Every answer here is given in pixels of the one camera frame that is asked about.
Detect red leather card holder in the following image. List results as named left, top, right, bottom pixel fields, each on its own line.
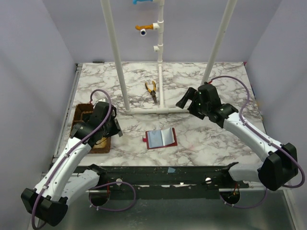
left=142, top=127, right=177, bottom=150

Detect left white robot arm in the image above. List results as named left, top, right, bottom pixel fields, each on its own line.
left=21, top=102, right=122, bottom=227

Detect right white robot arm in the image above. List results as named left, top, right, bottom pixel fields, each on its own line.
left=176, top=83, right=298, bottom=191

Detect brown wicker basket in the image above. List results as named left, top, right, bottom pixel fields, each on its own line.
left=69, top=103, right=113, bottom=154

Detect blue hook on pipe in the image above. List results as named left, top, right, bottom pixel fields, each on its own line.
left=132, top=0, right=153, bottom=5

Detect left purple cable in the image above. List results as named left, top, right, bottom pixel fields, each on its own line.
left=31, top=89, right=137, bottom=230

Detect purple cable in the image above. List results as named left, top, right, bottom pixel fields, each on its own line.
left=31, top=89, right=137, bottom=230
left=207, top=76, right=306, bottom=208

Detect white PVC pipe frame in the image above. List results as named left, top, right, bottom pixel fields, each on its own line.
left=100, top=0, right=237, bottom=115

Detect yellow handled pliers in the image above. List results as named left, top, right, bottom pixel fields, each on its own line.
left=145, top=81, right=157, bottom=104

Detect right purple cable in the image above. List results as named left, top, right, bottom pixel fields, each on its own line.
left=207, top=76, right=306, bottom=208

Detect aluminium frame rail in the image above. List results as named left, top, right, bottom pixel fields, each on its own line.
left=243, top=171, right=296, bottom=191

